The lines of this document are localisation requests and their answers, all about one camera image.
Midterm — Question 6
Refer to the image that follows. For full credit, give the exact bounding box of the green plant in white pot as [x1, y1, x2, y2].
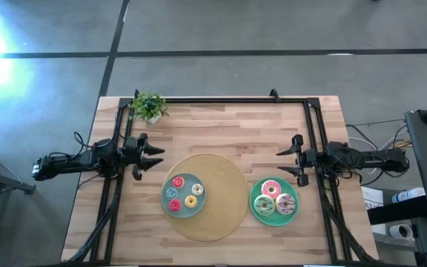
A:
[130, 91, 170, 125]

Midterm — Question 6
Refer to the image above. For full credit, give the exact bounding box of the round woven straw placemat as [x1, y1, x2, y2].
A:
[164, 154, 251, 243]

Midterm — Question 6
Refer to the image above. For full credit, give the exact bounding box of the white box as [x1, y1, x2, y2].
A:
[360, 185, 385, 211]

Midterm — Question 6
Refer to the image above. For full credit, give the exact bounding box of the cream round macaron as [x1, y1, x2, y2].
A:
[253, 194, 276, 217]

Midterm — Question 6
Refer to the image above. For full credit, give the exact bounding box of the white bottle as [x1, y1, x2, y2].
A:
[391, 186, 426, 205]

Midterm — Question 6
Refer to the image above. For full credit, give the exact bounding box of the grey-blue plate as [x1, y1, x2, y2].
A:
[160, 173, 208, 219]

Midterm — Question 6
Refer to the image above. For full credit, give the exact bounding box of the black shelf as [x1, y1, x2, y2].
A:
[367, 195, 427, 226]

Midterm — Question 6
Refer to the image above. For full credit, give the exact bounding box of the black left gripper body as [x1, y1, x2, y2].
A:
[124, 133, 149, 182]

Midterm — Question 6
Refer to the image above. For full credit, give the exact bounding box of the white tape roll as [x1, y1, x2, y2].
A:
[388, 222, 415, 241]

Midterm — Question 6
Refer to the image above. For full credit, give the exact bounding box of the teal plate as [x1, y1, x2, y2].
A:
[249, 177, 300, 227]

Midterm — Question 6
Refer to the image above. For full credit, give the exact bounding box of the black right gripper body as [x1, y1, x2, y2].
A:
[291, 133, 328, 188]

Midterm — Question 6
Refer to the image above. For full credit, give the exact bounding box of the large pink frosted donut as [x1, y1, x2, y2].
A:
[260, 179, 282, 200]

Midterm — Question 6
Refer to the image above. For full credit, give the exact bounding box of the black aluminium table frame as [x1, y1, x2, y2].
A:
[62, 88, 380, 267]

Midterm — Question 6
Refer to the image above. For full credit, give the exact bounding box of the large white chocolate-striped donut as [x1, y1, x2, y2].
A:
[274, 192, 297, 216]

